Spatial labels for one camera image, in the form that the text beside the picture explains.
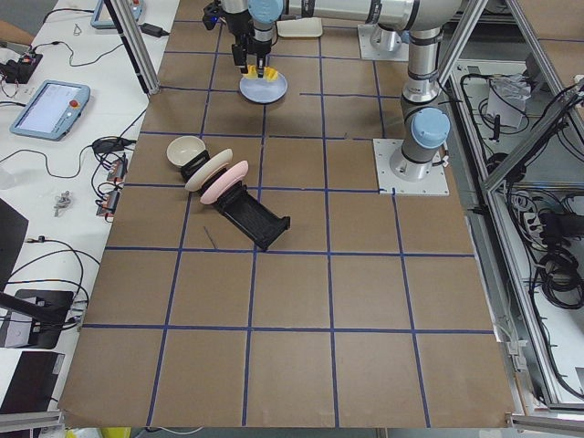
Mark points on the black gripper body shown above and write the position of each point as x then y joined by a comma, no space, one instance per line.
239,27

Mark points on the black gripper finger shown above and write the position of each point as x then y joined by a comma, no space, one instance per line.
260,65
241,67

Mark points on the yellow bread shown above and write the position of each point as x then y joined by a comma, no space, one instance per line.
271,74

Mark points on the light blue plate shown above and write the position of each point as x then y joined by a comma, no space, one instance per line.
262,90

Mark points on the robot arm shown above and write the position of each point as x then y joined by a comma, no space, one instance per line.
427,129

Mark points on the cream plate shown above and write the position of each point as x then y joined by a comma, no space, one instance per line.
208,170

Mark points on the pink plate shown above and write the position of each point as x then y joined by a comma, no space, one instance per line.
228,179

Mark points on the cream rectangular tray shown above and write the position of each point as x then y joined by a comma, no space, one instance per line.
310,27

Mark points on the black power adapter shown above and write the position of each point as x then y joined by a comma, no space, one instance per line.
153,30

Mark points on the cream bowl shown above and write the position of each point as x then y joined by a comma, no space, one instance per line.
183,149

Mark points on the black dish rack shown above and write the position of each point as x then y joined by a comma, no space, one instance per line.
242,209

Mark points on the usb hub adapters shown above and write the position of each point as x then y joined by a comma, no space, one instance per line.
108,181

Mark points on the teach pendant near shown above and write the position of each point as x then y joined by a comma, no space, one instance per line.
52,111

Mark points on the small circuit board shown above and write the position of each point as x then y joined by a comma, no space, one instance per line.
20,71

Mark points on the white box in cabinet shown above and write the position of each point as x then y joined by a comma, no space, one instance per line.
508,96

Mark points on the black device box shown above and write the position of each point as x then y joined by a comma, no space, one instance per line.
32,385

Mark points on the aluminium frame post left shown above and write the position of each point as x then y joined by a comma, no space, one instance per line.
130,36

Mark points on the aluminium frame post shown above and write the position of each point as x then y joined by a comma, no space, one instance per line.
130,36
460,38

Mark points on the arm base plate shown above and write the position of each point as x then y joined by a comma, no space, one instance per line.
377,43
398,176

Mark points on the aluminium frame post right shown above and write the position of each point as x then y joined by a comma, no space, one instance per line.
460,38

